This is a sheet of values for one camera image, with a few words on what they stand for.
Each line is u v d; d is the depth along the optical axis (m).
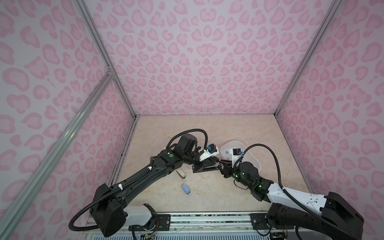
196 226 0.72
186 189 0.82
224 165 0.72
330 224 0.40
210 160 0.69
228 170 0.70
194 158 0.62
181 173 0.87
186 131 0.52
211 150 0.61
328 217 0.40
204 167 0.63
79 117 0.67
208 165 0.68
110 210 0.39
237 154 0.69
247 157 0.93
